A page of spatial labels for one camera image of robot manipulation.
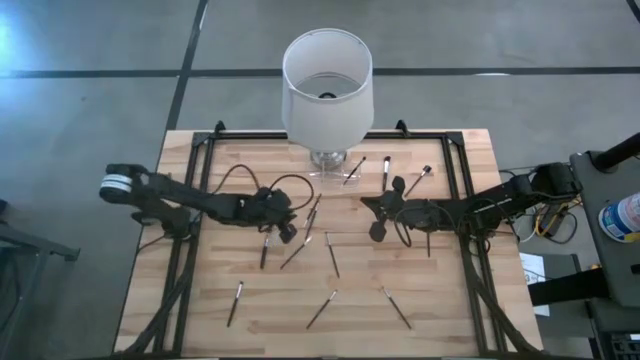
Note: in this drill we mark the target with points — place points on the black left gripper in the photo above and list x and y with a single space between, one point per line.
257 210

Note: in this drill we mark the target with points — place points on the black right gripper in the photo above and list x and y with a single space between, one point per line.
415 215

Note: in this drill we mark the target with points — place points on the black thin makeup brush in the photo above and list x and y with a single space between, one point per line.
332 255
312 216
235 303
321 309
354 171
264 252
397 307
428 246
296 251

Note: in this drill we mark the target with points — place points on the makeup brush silver ferrule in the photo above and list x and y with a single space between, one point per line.
386 172

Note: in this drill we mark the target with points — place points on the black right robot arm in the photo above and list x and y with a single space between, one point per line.
490 202

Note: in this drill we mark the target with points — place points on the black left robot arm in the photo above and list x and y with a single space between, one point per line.
175 197

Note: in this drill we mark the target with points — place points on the makeup brush round black head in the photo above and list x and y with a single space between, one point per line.
419 181

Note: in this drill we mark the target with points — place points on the clear glass lamp base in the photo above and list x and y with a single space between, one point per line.
327 180

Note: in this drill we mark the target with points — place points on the white lamp shade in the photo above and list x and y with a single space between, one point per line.
327 115

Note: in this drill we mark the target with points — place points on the white paper sheet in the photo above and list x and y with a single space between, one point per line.
535 272

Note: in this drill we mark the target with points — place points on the black power device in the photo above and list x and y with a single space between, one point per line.
550 217

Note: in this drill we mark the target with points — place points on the white wipes canister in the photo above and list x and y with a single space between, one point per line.
622 217

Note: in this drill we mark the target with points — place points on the grey side cart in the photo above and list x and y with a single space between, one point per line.
615 270

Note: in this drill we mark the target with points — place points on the black cart pole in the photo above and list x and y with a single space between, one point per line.
617 150

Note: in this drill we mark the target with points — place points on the dark metal stand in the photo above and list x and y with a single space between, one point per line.
30 247

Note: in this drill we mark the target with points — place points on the black aluminium table frame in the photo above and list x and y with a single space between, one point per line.
197 150

